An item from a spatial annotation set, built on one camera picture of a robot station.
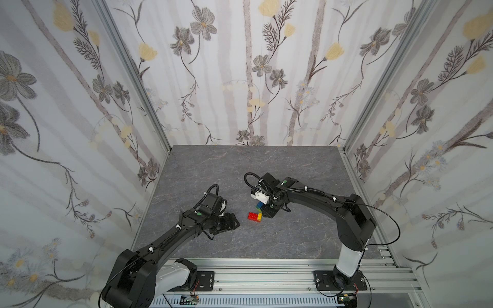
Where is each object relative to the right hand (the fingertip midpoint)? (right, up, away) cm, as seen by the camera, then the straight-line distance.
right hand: (269, 206), depth 87 cm
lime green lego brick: (-5, 0, -9) cm, 10 cm away
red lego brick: (-7, -6, +3) cm, 10 cm away
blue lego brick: (-5, +2, -7) cm, 9 cm away
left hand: (-15, -7, -4) cm, 17 cm away
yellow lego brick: (-4, -6, +1) cm, 7 cm away
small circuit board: (-32, -32, -17) cm, 48 cm away
